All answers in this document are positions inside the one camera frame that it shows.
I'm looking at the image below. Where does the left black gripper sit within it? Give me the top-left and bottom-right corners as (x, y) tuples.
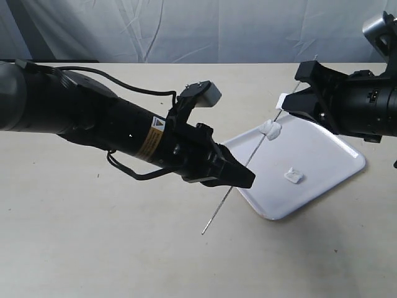
(151, 122), (256, 189)

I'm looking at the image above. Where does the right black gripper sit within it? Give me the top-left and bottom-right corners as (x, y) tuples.
(282, 60), (381, 143)

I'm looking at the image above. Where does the thin metal skewer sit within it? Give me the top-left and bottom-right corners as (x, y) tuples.
(201, 81), (301, 236)

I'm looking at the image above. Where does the white foam piece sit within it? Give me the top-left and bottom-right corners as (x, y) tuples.
(258, 119), (282, 141)
(284, 167), (305, 184)
(275, 93), (289, 111)

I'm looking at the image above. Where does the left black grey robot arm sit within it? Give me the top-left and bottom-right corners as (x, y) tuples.
(1, 60), (255, 188)

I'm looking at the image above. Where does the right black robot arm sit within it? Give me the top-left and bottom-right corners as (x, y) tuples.
(282, 61), (396, 143)

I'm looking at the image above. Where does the white rectangular plastic tray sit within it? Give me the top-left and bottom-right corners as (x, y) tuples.
(225, 115), (366, 220)

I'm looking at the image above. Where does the grey fabric backdrop curtain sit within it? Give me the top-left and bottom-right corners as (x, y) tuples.
(1, 1), (396, 63)

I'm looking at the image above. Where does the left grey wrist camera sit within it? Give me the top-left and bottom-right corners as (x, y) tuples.
(166, 81), (222, 124)

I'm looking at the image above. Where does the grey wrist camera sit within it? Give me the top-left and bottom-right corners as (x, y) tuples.
(166, 81), (222, 124)
(362, 11), (396, 61)

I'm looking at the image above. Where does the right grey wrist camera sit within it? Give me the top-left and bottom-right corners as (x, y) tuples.
(362, 11), (396, 61)

